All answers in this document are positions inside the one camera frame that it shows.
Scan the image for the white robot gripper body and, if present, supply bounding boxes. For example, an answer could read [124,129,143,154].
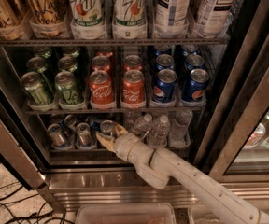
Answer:
[114,133,154,172]

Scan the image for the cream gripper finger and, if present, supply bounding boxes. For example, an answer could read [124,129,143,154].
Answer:
[96,132,115,152]
[114,122,128,137]

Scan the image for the redbull can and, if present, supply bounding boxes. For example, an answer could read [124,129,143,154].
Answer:
[100,120,116,137]
[76,123,92,147]
[48,124,68,148]

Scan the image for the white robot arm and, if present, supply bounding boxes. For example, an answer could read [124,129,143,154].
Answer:
[96,124,269,224]

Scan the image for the front right coca-cola can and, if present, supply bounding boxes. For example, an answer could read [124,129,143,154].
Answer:
[122,70,144,104]

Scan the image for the coca-cola can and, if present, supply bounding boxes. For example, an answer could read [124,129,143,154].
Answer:
[89,71,114,105]
[91,56,111,75]
[122,55,143,72]
[122,70,144,104]

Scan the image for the front left coca-cola can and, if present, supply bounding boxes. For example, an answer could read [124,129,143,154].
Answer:
[89,71,114,105]

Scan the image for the front left pepsi can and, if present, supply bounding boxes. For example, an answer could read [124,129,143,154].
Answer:
[153,69,177,103]

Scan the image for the pepsi can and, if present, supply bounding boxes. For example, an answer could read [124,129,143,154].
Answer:
[181,69,209,102]
[155,54,175,71]
[185,54,205,71]
[153,69,177,103]

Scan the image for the front right green can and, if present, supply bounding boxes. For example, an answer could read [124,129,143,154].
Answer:
[55,71,84,105]

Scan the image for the green can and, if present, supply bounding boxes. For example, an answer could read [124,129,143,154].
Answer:
[58,56,78,73]
[55,71,84,105]
[21,72,53,105]
[27,57,51,78]

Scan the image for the front right pepsi can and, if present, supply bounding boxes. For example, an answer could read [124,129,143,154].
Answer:
[181,69,209,102]

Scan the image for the front left green can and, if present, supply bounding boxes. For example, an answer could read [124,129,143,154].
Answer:
[21,72,53,105]

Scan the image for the open fridge door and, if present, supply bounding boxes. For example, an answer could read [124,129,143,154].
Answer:
[0,105,45,189]

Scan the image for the right fridge glass door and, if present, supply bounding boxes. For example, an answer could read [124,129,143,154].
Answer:
[194,0,269,182]

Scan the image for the left water bottle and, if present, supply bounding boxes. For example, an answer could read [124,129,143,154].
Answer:
[131,113,152,137]

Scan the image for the water bottle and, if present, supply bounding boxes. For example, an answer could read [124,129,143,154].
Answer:
[148,115,171,148]
[131,113,152,137]
[170,110,193,148]

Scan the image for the middle water bottle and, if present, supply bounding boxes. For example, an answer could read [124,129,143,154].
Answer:
[148,115,171,148]

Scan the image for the right water bottle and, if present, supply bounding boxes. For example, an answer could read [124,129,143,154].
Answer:
[170,110,193,148]

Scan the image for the left clear plastic bin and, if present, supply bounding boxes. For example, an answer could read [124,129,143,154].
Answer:
[76,203,177,224]

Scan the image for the clear plastic bin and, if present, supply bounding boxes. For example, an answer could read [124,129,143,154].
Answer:
[188,200,269,224]
[76,203,177,224]

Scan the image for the right 7up bottle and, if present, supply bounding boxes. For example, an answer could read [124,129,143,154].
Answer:
[113,0,147,27]

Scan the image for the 7up bottle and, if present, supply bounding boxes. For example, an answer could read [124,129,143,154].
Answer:
[69,0,103,27]
[113,0,147,27]

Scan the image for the left 7up bottle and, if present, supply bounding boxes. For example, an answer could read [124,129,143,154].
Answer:
[69,0,103,27]

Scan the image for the left teas tea bottle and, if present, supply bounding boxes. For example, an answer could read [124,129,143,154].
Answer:
[155,0,190,27]

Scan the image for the teas tea bottle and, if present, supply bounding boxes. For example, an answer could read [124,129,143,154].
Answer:
[194,0,234,38]
[155,0,190,27]

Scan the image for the right clear plastic bin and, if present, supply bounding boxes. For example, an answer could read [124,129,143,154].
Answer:
[188,200,269,224]

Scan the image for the right teas tea bottle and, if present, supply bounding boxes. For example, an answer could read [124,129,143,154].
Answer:
[194,0,234,38]

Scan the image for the black floor cables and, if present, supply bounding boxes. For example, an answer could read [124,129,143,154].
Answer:
[0,161,77,224]

